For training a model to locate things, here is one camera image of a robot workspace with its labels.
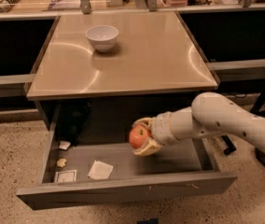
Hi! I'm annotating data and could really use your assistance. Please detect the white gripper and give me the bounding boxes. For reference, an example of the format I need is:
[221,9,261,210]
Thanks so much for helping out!
[132,112,178,157]

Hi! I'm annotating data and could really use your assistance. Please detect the red apple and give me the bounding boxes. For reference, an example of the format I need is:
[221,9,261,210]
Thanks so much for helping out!
[129,124,151,149]

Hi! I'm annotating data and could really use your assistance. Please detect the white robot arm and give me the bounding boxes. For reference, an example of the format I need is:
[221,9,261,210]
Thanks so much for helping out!
[129,92,265,156]

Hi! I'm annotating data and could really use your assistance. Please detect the grey cabinet with counter top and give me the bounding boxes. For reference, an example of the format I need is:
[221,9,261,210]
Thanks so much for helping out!
[22,10,221,145]

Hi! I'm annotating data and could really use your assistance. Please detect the grey open drawer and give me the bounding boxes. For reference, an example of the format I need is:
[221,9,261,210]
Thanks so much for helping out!
[17,105,237,210]

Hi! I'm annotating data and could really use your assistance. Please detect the white folded paper sheet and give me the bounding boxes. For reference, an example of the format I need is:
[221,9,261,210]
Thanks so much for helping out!
[88,161,113,180]

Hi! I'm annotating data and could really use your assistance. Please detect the black table leg with caster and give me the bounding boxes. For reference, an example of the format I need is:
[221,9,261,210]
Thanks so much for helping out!
[221,135,236,156]

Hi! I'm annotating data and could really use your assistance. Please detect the small white paper scrap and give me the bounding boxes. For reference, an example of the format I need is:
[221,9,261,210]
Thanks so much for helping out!
[59,141,71,150]

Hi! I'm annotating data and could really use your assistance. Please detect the framed square card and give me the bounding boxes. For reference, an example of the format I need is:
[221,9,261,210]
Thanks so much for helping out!
[54,170,77,183]

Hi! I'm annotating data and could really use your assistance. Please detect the small tan scrap piece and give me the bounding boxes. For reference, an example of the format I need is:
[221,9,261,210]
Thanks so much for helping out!
[56,158,67,168]

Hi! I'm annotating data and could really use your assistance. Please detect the white ceramic bowl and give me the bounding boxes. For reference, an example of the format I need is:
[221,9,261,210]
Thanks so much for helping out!
[85,25,119,52]

